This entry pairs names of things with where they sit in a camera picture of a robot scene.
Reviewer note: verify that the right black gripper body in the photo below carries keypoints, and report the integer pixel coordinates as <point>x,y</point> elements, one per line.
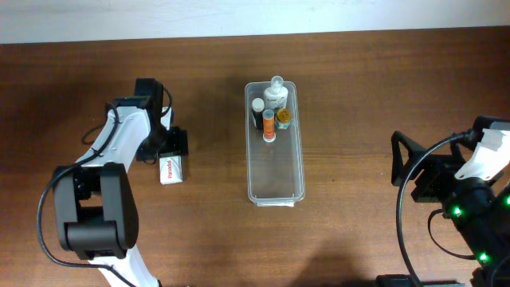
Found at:
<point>423,178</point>

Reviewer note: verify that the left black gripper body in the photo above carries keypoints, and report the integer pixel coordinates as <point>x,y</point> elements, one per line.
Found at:
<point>175,143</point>

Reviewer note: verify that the white Panadol box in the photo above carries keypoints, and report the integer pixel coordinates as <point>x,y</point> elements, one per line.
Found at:
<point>170,170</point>

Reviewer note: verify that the dark bottle white cap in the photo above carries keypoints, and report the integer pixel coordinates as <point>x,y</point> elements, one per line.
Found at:
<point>257,108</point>

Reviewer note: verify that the orange tablet tube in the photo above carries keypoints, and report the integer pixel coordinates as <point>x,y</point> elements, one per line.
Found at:
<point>269,134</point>

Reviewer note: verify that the clear plastic container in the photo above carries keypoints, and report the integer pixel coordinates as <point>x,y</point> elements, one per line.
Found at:
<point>275,171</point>

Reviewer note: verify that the white plastic bottle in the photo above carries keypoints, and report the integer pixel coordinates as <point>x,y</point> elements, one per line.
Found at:
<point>276,94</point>

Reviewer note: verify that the small jar gold lid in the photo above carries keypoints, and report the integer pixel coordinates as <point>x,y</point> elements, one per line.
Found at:
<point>283,118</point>

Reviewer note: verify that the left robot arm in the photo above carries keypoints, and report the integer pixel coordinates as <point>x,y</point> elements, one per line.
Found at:
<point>96,214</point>

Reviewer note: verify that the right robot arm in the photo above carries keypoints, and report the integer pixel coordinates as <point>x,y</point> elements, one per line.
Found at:
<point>478,214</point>

